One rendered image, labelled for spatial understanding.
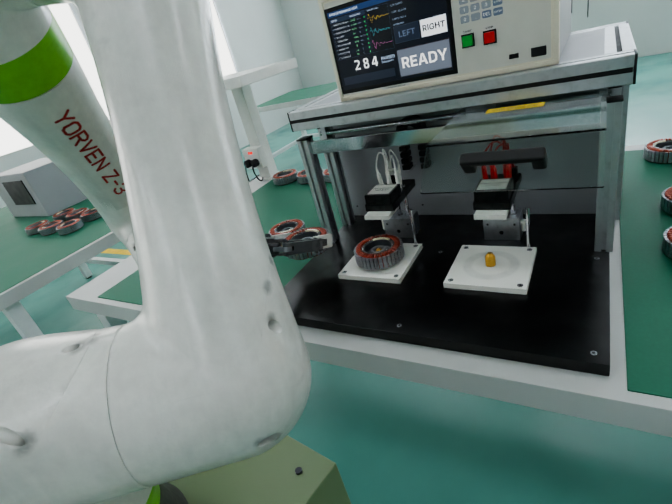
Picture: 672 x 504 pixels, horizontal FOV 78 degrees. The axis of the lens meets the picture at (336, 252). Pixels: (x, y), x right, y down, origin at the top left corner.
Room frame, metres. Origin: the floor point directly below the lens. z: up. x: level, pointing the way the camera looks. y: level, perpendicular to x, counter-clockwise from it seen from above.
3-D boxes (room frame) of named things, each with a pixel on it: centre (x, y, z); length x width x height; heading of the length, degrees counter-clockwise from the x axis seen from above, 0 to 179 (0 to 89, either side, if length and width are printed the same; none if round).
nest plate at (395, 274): (0.83, -0.09, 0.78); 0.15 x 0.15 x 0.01; 54
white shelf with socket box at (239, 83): (1.76, 0.20, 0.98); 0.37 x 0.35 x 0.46; 54
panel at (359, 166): (0.97, -0.34, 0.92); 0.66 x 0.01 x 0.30; 54
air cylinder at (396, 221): (0.95, -0.18, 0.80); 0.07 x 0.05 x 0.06; 54
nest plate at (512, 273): (0.69, -0.29, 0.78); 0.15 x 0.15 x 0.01; 54
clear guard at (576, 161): (0.66, -0.34, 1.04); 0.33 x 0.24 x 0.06; 144
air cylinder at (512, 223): (0.81, -0.38, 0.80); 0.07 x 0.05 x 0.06; 54
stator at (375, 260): (0.83, -0.09, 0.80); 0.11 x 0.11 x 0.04
